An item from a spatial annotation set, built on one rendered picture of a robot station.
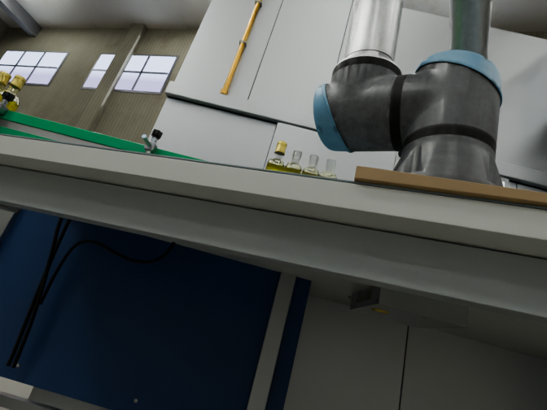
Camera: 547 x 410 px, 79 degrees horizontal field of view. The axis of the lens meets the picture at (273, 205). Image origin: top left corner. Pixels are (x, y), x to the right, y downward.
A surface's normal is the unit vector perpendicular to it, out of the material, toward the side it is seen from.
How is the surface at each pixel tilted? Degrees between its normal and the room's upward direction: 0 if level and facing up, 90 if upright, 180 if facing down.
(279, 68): 90
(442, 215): 90
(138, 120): 90
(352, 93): 101
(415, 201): 90
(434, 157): 75
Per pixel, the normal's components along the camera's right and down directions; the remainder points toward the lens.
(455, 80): -0.42, -0.37
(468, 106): -0.09, -0.32
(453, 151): -0.19, -0.62
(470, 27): -0.38, 0.70
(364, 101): -0.52, -0.15
